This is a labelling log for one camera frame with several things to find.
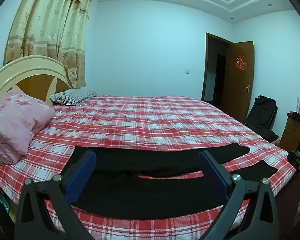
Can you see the pink folded quilt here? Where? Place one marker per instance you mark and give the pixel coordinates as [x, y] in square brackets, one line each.
[12, 125]

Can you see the black pants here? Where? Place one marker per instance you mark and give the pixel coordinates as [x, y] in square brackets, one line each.
[152, 192]

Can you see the wooden cabinet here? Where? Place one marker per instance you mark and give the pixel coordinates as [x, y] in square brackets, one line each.
[291, 132]

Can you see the bed with red plaid sheet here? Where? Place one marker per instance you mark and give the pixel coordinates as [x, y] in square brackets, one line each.
[140, 120]

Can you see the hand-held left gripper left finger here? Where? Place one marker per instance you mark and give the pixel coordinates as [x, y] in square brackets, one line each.
[81, 177]

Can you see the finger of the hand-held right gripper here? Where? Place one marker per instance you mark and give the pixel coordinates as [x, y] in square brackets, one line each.
[293, 158]

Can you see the cream and wood headboard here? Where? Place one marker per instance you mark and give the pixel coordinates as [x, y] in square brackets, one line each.
[27, 65]

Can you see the brown door frame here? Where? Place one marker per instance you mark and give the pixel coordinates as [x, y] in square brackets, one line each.
[207, 55]

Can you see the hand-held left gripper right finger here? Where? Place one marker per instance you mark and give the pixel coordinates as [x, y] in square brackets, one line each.
[213, 177]

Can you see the dark red cloth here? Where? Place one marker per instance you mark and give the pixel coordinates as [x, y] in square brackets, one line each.
[294, 117]

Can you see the beige floral curtain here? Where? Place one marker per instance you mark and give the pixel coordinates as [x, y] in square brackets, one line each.
[52, 30]

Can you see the brown wooden door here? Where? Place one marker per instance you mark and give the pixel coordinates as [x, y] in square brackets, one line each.
[237, 92]

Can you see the red paper door decoration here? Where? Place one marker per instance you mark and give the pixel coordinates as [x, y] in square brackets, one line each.
[241, 63]

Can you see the striped pillow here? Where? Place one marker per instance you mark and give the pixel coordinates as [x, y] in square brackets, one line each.
[75, 96]

